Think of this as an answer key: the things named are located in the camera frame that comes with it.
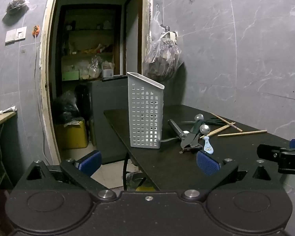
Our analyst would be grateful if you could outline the green-handled scissors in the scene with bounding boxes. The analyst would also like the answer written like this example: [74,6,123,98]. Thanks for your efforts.
[181,118,228,126]

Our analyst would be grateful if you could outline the wooden counter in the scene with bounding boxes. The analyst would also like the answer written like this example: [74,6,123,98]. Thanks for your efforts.
[0,111,18,131]

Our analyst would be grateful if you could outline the green-handled knife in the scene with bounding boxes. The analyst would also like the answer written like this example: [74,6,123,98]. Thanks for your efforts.
[179,119,206,153]

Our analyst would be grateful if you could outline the white crumpled item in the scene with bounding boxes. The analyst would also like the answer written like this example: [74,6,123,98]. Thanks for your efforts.
[0,106,16,115]

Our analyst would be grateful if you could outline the black trash bag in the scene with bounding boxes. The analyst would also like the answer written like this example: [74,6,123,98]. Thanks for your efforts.
[53,91,80,124]

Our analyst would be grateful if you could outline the cream door frame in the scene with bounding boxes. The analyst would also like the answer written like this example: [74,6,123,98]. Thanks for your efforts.
[38,0,153,165]

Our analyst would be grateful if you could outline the green box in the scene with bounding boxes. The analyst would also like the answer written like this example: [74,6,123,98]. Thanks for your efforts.
[63,71,79,81]

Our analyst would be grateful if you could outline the yellow box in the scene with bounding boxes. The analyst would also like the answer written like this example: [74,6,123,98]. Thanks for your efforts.
[54,119,89,150]

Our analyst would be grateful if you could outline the white perforated utensil basket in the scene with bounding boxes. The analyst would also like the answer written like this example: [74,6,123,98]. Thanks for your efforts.
[126,72,165,149]

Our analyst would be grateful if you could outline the large clear hanging bag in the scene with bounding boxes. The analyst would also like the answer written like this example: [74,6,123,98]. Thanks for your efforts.
[143,5,183,81]

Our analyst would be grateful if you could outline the white cardboard box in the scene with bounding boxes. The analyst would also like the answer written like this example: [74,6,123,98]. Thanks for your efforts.
[102,61,115,78]

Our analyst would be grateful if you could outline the small hanging bag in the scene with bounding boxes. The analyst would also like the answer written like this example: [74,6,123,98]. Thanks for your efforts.
[6,0,30,15]

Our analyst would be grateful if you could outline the white switch plate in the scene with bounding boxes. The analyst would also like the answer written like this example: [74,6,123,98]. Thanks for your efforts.
[5,29,16,43]

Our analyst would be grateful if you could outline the light blue plastic spoon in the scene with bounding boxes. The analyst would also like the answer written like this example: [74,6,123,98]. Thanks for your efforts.
[203,136,214,154]

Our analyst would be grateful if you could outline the white socket plate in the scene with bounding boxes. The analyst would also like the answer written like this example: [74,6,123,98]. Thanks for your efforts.
[15,27,27,40]

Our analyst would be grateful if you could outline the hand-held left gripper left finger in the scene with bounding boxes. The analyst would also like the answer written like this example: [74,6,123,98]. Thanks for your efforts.
[13,150,117,202]

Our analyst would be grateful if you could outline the clear food bag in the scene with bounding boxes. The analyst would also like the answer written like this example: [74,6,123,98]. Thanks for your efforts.
[88,56,102,79]

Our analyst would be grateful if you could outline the grey cabinet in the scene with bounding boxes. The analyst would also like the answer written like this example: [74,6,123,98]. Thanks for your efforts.
[87,75,128,164]

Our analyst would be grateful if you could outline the wooden shelf unit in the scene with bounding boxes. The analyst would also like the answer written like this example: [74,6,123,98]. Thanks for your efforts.
[56,4,124,81]

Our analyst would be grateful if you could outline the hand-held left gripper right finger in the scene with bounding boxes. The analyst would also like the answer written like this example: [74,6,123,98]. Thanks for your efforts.
[181,151,286,202]

